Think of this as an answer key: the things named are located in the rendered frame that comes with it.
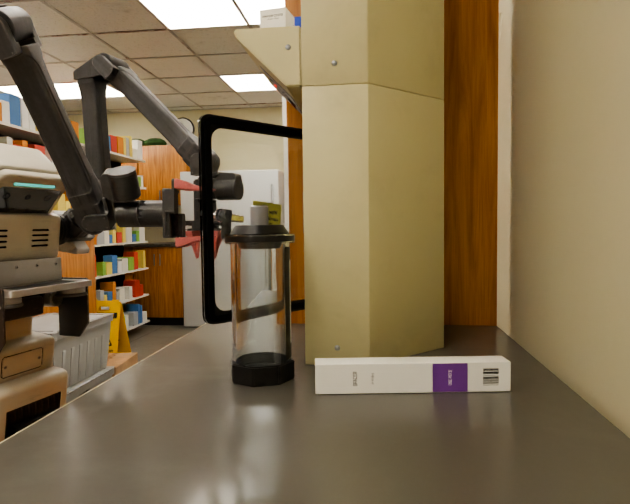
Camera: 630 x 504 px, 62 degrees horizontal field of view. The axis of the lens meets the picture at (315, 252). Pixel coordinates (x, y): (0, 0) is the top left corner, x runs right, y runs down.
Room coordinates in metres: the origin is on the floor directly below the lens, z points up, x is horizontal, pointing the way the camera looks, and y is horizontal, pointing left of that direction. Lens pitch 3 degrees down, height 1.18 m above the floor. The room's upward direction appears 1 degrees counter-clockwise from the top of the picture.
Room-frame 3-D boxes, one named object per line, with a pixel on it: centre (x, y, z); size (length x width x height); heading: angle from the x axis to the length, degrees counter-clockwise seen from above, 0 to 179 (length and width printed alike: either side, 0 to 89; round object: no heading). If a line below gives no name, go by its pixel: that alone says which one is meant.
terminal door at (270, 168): (1.09, 0.10, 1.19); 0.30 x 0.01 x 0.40; 134
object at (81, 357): (2.89, 1.46, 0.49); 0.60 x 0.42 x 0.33; 173
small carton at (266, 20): (0.99, 0.06, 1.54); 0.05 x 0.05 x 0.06; 73
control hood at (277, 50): (1.05, 0.06, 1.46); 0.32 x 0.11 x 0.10; 173
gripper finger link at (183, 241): (1.10, 0.26, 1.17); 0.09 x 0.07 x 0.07; 85
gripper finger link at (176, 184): (1.10, 0.26, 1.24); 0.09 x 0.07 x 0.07; 85
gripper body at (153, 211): (1.10, 0.33, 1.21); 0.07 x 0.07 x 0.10; 85
